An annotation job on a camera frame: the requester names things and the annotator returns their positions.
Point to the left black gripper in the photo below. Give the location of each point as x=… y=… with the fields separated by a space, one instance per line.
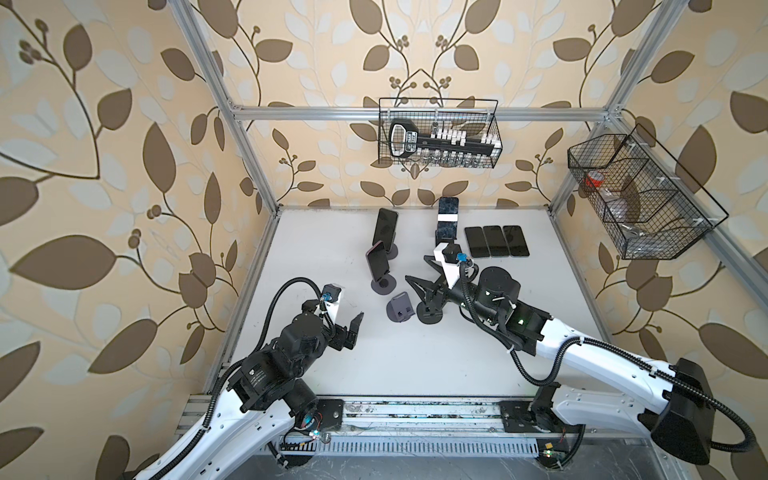
x=341 y=332

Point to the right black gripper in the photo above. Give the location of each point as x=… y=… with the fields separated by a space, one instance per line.
x=428 y=298

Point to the black phone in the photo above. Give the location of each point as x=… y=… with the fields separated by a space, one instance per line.
x=477 y=243

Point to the green phone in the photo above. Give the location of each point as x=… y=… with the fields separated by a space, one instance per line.
x=496 y=241

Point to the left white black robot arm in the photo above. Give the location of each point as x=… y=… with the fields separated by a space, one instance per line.
x=262 y=399

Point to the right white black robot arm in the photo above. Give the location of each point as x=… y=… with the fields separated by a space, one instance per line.
x=582 y=380

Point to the front right black stand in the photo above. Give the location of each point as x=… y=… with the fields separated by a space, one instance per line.
x=428 y=315

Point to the front left purple stand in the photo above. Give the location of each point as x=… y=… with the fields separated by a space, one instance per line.
x=399 y=308

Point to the purple round stand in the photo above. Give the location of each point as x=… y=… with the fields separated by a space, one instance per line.
x=384 y=286

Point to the back left round stand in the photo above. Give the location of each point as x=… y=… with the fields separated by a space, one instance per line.
x=393 y=251

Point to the red capped clear item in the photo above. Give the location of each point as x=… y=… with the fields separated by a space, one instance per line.
x=593 y=181

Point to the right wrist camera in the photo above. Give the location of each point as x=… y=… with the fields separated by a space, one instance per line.
x=453 y=261

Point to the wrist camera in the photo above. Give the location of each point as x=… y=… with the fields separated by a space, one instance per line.
x=331 y=295
x=453 y=261

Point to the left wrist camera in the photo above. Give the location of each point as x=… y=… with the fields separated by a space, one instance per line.
x=331 y=295

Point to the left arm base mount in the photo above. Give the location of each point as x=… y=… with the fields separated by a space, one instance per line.
x=326 y=414

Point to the front aluminium rail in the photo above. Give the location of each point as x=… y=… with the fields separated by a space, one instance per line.
x=453 y=427

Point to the back wire basket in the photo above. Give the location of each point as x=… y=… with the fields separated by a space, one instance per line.
x=474 y=116

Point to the wire basket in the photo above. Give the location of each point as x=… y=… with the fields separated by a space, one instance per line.
x=652 y=206
x=474 y=116

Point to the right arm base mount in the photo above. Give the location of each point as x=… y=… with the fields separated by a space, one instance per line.
x=518 y=416

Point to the right wire basket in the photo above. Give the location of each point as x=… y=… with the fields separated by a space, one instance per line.
x=652 y=206

